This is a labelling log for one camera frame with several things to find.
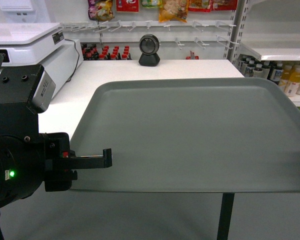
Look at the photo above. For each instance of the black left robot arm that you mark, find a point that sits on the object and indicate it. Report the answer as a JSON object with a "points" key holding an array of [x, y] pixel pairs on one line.
{"points": [[17, 116]]}

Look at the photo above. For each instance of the black table leg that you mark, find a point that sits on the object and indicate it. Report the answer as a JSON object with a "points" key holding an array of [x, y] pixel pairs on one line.
{"points": [[225, 216]]}

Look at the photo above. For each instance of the purple snack bag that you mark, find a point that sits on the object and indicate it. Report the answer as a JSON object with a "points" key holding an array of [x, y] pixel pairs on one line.
{"points": [[100, 10]]}

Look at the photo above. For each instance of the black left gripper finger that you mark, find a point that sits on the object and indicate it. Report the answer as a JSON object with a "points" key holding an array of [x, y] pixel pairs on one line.
{"points": [[84, 162]]}

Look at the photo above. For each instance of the yellow snack bag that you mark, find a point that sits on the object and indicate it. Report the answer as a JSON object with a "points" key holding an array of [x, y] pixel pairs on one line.
{"points": [[173, 10]]}

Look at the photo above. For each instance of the white cash register machine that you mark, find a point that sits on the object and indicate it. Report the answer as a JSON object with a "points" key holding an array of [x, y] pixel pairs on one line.
{"points": [[23, 44]]}

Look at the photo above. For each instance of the black barcode scanner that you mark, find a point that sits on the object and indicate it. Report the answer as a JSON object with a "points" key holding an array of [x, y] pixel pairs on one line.
{"points": [[149, 46]]}

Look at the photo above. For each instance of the grey rectangular serving tray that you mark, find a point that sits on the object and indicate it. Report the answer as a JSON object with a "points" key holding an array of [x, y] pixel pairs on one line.
{"points": [[191, 135]]}

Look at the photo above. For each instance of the red capped sauce bottle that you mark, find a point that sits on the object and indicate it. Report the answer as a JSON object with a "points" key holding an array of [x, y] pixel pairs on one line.
{"points": [[102, 57]]}

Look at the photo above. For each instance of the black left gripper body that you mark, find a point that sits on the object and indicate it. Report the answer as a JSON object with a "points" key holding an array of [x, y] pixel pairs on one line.
{"points": [[24, 166]]}

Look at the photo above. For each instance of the white wire hook rack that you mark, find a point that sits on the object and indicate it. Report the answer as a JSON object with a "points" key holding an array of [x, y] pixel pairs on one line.
{"points": [[200, 32]]}

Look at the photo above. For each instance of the red snack bag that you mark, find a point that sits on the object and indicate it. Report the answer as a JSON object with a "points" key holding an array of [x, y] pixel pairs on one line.
{"points": [[127, 6]]}

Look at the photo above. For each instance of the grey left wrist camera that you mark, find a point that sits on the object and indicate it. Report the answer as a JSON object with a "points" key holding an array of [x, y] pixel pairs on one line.
{"points": [[43, 93]]}

